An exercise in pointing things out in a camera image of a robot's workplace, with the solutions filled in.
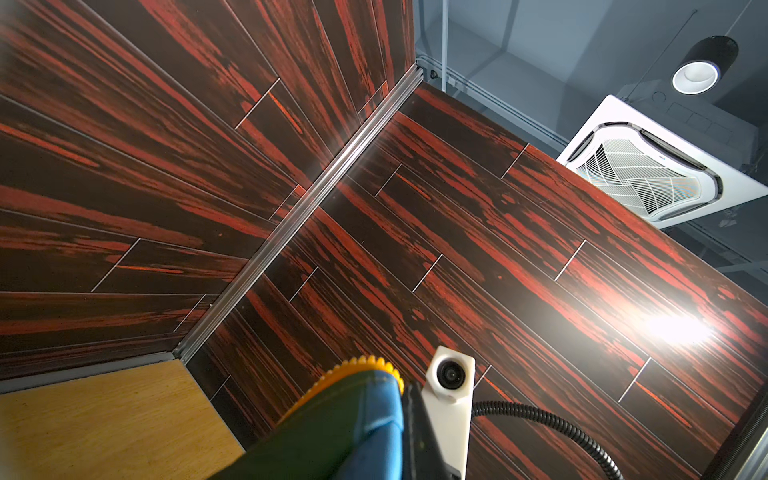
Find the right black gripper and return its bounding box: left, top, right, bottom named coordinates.
left=402, top=384, right=460, bottom=480

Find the multicoloured patchwork jacket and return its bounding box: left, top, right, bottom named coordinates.
left=212, top=356, right=404, bottom=479

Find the white ceiling air conditioner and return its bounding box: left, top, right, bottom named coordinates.
left=557, top=95, right=767, bottom=229

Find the black ceiling spot lamp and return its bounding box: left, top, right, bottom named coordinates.
left=672, top=35, right=739, bottom=95

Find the black corrugated right cable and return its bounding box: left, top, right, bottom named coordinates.
left=470, top=400, right=626, bottom=480

